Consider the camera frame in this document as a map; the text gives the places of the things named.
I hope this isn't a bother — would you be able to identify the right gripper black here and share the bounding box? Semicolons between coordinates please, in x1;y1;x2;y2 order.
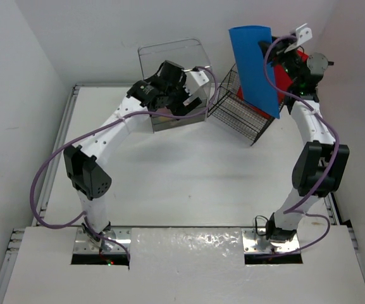
259;35;304;86

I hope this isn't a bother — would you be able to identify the red folder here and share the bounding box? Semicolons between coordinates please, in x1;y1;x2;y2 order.
237;51;309;119

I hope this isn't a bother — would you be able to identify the blue folder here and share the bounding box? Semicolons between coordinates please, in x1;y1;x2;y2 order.
228;25;280;118

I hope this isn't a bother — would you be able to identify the clear plastic drawer unit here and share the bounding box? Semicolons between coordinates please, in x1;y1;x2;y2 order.
138;38;212;132

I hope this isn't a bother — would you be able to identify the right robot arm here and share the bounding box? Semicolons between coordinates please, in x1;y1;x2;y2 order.
258;39;350;243

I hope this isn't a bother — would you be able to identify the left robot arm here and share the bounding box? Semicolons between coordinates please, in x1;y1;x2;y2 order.
63;60;209;234

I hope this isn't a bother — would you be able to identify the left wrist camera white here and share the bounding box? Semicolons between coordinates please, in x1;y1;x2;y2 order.
185;70;209;95

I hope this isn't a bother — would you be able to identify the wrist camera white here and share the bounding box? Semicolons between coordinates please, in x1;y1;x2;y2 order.
185;70;209;95
284;23;312;53

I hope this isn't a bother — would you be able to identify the black wire mesh rack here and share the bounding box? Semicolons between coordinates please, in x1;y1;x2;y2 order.
208;65;275;145

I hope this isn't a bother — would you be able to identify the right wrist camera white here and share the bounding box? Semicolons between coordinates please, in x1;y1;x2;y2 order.
284;23;312;53

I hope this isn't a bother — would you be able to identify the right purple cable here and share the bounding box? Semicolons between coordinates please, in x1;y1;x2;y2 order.
264;35;341;256

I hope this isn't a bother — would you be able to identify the purple cable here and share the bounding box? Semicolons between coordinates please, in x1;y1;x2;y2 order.
264;35;341;256
29;65;220;229

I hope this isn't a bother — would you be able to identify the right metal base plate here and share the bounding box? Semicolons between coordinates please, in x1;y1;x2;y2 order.
242;227;300;255

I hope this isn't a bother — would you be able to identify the metal base plate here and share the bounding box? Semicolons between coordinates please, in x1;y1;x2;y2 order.
242;227;300;255
73;226;131;255

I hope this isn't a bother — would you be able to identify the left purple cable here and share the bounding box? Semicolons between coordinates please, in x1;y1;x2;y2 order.
29;65;220;229

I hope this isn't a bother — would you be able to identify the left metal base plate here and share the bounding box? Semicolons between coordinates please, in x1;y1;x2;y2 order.
73;226;131;255

